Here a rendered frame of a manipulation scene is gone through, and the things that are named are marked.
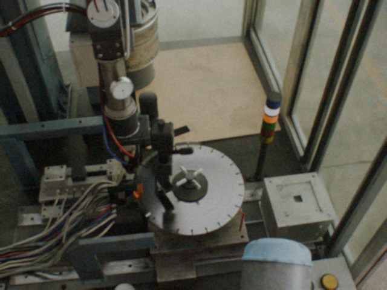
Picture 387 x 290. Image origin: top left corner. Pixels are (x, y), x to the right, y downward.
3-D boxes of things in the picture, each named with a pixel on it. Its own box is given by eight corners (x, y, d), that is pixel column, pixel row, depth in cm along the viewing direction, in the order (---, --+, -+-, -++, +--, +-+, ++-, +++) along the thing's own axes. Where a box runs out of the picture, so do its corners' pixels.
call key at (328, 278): (332, 276, 114) (334, 273, 112) (337, 289, 111) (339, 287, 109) (318, 278, 113) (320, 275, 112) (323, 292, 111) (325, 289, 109)
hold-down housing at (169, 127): (175, 164, 116) (173, 114, 101) (175, 178, 113) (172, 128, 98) (155, 164, 116) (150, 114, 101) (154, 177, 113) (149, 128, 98)
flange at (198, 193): (167, 176, 128) (167, 171, 126) (201, 167, 131) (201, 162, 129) (178, 205, 122) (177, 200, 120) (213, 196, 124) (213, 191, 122)
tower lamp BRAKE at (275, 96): (278, 98, 125) (279, 90, 123) (282, 108, 123) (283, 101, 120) (263, 99, 125) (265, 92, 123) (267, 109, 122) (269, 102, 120)
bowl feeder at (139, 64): (159, 53, 201) (155, -14, 173) (165, 96, 181) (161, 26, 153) (96, 59, 198) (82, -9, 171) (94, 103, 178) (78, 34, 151)
